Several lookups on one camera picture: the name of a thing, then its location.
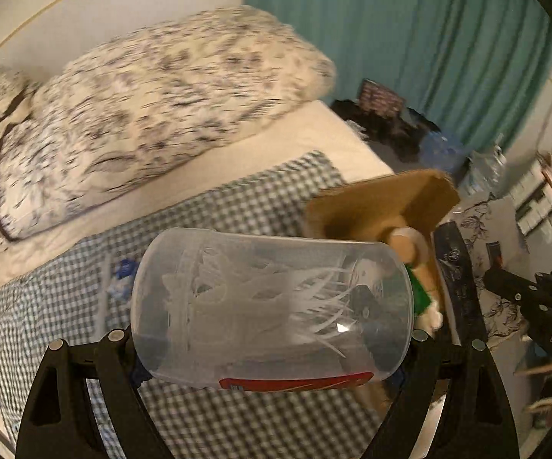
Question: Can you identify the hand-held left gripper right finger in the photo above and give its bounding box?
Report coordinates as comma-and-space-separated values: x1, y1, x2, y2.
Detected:
372, 329, 516, 459

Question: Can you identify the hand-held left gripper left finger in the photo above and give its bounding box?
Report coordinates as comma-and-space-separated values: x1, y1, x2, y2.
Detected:
15, 327, 171, 459

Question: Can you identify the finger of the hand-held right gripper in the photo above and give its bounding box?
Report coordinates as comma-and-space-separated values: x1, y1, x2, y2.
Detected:
484, 268, 545, 307

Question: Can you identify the dark blue blister pack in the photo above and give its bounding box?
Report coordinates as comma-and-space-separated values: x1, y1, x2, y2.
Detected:
431, 222, 490, 345

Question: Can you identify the green snack packet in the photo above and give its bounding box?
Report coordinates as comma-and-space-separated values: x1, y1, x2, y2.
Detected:
407, 268, 433, 316

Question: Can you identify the white tape roll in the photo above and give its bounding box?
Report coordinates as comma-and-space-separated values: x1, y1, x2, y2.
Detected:
388, 227, 425, 266

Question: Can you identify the clear plastic floss pick container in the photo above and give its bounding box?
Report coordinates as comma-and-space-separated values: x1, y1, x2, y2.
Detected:
130, 227, 413, 390

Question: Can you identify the cardboard box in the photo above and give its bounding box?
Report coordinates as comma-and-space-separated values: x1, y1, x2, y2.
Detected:
305, 169, 461, 335

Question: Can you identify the crumpled beige paper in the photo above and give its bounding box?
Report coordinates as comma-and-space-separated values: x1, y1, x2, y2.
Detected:
420, 306, 444, 333

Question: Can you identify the floral cloth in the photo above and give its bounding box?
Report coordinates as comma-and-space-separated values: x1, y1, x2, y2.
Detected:
448, 198, 528, 350

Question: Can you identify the white shelf unit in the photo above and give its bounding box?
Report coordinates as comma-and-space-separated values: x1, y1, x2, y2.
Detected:
513, 153, 552, 237

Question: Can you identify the clear water bottle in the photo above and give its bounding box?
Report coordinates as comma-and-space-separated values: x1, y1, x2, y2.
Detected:
467, 146, 506, 194

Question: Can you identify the blue plastic bag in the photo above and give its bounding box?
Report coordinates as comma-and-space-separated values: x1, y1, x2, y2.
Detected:
422, 131, 465, 170

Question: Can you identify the grey checked blanket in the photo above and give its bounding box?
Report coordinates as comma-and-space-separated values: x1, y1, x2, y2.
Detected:
0, 150, 401, 459

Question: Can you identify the dark cloth pile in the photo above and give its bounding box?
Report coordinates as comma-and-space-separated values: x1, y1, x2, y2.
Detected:
331, 98, 442, 161

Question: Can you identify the dark patterned box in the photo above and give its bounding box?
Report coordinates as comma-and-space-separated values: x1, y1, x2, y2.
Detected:
358, 79, 406, 118

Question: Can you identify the patterned white pillow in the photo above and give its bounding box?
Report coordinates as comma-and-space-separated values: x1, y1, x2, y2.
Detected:
0, 6, 338, 254

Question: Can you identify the teal curtain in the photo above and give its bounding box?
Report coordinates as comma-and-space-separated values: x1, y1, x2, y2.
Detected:
242, 0, 552, 154

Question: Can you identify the white headboard with gold trim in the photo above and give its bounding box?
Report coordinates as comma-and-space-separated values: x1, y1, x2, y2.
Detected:
0, 0, 245, 82

